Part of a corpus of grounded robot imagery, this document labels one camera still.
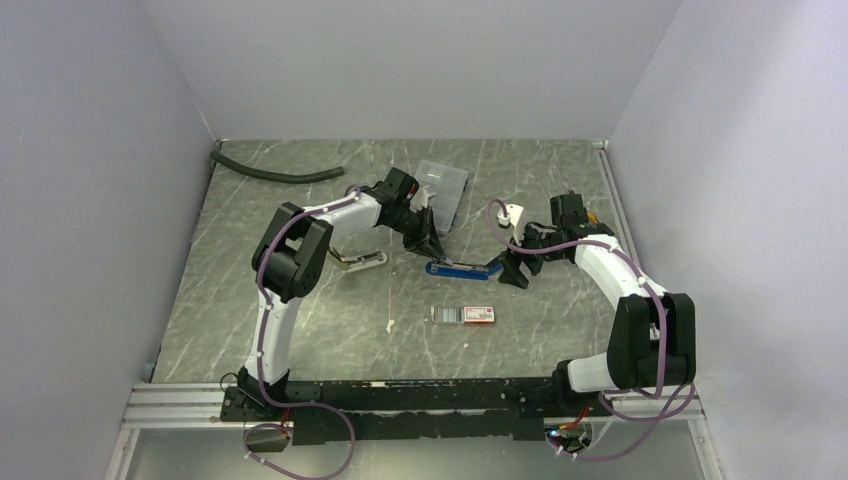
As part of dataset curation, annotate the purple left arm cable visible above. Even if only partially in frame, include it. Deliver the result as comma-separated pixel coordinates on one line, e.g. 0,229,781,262
242,185,359,480

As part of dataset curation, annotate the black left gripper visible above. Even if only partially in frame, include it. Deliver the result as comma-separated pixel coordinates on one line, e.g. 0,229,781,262
387,205,447,263

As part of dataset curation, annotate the red white staples box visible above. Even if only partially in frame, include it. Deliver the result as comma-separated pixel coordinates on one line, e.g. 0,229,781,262
430,306,496,325

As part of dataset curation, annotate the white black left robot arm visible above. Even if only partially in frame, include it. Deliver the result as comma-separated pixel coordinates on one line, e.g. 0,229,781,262
237,168,447,420

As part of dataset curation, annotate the aluminium frame rail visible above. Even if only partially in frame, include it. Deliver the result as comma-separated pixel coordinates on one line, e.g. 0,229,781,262
123,377,706,428

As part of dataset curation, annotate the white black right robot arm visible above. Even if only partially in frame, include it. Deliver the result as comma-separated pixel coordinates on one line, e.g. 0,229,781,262
487,192,696,415

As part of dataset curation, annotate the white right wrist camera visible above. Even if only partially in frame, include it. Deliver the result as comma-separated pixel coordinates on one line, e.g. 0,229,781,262
497,204,526,245

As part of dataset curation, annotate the dark corrugated hose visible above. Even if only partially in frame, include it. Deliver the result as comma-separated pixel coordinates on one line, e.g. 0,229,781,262
209,149,346,185

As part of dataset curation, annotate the small beige white stapler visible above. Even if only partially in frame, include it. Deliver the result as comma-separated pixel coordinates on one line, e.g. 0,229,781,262
327,247,388,273

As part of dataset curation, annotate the clear plastic screw organizer box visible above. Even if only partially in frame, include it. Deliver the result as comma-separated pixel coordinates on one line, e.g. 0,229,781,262
414,160,469,235

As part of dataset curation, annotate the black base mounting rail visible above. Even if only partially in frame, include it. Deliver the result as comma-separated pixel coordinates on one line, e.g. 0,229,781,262
219,376,617,446

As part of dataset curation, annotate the blue black stapler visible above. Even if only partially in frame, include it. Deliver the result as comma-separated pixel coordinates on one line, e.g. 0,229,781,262
425,258,502,281

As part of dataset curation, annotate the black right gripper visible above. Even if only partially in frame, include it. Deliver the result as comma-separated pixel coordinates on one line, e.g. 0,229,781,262
498,219,566,289

